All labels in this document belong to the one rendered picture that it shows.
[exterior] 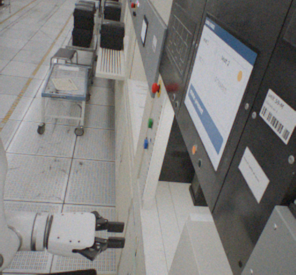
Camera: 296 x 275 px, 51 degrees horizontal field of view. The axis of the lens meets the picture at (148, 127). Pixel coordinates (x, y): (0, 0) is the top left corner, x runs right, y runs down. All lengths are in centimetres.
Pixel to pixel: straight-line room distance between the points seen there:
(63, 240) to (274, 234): 48
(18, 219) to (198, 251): 41
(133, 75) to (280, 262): 235
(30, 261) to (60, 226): 148
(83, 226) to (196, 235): 32
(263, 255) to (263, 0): 34
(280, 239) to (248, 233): 8
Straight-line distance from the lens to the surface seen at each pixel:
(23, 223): 75
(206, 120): 63
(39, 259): 223
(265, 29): 47
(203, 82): 67
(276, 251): 39
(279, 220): 38
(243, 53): 52
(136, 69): 261
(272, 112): 42
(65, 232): 75
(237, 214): 48
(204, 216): 132
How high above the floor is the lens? 178
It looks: 29 degrees down
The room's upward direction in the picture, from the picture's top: 11 degrees clockwise
